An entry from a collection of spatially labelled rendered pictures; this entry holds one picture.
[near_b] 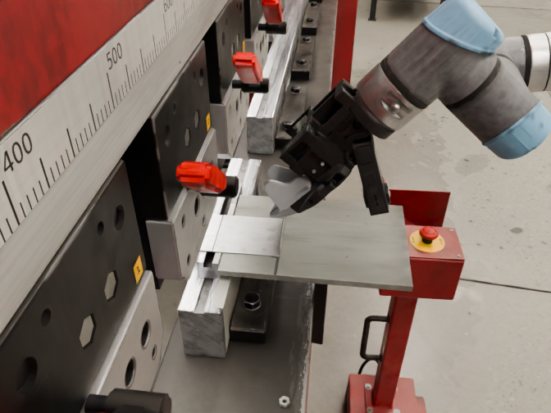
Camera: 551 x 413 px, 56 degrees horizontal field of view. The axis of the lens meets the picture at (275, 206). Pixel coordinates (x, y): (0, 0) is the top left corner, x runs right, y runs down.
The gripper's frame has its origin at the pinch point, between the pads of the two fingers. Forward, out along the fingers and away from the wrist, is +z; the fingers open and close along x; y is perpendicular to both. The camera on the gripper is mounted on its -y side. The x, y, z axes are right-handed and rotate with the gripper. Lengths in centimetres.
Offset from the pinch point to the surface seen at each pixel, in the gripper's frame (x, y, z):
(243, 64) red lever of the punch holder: 10.8, 18.6, -18.2
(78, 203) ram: 39.2, 23.5, -19.4
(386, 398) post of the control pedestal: -31, -77, 49
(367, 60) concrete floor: -335, -91, 61
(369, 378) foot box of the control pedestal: -40, -78, 56
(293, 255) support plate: 3.4, -4.8, 2.2
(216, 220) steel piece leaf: -2.7, 4.9, 10.1
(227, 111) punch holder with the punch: 7.9, 16.3, -11.6
